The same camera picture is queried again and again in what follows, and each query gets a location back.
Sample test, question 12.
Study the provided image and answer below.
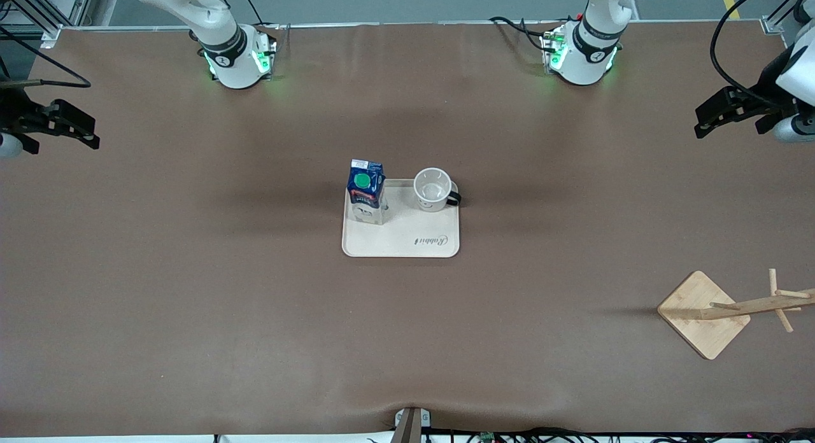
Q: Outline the white smiley cup black handle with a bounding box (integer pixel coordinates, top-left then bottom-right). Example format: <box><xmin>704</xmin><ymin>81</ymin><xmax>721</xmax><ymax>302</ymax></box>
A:
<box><xmin>413</xmin><ymin>167</ymin><xmax>462</xmax><ymax>213</ymax></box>

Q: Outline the blue milk carton green dot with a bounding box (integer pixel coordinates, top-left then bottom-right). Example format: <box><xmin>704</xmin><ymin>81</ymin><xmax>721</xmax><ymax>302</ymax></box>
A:
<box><xmin>346</xmin><ymin>159</ymin><xmax>386</xmax><ymax>226</ymax></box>

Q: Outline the wooden cup rack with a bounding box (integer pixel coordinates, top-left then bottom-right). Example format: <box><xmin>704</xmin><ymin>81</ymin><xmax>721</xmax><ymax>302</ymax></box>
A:
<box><xmin>657</xmin><ymin>269</ymin><xmax>815</xmax><ymax>361</ymax></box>

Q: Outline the cream rabbit print tray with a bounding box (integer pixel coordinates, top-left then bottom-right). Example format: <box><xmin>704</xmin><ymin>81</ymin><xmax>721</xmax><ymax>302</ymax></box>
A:
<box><xmin>342</xmin><ymin>179</ymin><xmax>460</xmax><ymax>258</ymax></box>

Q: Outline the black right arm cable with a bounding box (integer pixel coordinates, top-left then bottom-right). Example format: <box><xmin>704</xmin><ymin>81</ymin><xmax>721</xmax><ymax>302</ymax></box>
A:
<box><xmin>0</xmin><ymin>23</ymin><xmax>92</xmax><ymax>89</ymax></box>

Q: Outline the aluminium frame profile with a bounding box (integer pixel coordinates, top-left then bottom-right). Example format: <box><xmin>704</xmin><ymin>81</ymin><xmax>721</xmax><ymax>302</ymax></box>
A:
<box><xmin>0</xmin><ymin>0</ymin><xmax>97</xmax><ymax>50</ymax></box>
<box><xmin>760</xmin><ymin>0</ymin><xmax>815</xmax><ymax>36</ymax></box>

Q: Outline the black right base cable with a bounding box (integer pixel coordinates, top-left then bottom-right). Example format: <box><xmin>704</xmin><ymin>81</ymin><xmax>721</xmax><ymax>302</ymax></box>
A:
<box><xmin>237</xmin><ymin>0</ymin><xmax>291</xmax><ymax>31</ymax></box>

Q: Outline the black base cable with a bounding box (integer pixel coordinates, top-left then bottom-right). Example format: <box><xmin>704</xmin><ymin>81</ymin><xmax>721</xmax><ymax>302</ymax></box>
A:
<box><xmin>488</xmin><ymin>16</ymin><xmax>549</xmax><ymax>53</ymax></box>
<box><xmin>237</xmin><ymin>0</ymin><xmax>291</xmax><ymax>31</ymax></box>

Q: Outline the black left base cable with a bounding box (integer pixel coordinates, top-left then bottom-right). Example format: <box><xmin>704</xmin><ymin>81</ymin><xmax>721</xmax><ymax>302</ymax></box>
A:
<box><xmin>488</xmin><ymin>16</ymin><xmax>549</xmax><ymax>53</ymax></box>

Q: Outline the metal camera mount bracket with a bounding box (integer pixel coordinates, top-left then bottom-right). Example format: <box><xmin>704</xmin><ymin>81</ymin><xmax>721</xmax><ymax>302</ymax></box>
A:
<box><xmin>393</xmin><ymin>407</ymin><xmax>432</xmax><ymax>443</ymax></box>

